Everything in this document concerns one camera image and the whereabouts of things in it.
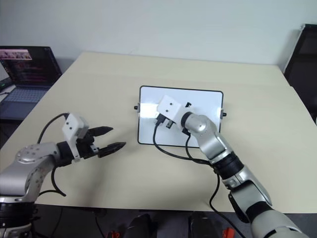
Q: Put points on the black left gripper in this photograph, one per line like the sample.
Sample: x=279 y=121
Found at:
x=85 y=148

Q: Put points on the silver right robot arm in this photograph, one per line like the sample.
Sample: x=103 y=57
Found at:
x=208 y=138

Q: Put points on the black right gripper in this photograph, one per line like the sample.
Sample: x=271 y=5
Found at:
x=169 y=124

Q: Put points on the dark rounded shape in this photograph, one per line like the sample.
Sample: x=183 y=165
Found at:
x=201 y=225
x=140 y=226

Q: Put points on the black device with green light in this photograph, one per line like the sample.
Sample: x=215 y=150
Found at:
x=5 y=83

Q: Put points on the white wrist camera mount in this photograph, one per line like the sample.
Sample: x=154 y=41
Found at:
x=168 y=106
x=70 y=126

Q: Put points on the black framed small whiteboard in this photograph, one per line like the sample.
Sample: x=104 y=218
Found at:
x=148 y=99

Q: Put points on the black panel with white edge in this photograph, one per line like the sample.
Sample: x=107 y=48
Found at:
x=304 y=62

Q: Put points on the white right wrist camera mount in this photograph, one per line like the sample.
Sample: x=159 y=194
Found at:
x=168 y=106

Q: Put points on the open dark laptop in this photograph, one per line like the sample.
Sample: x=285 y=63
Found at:
x=27 y=74

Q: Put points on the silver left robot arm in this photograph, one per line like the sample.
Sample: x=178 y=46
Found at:
x=29 y=168

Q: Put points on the small red object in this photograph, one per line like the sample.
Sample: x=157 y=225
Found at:
x=112 y=234
x=228 y=233

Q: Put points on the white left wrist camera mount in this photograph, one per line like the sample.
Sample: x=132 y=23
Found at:
x=70 y=126

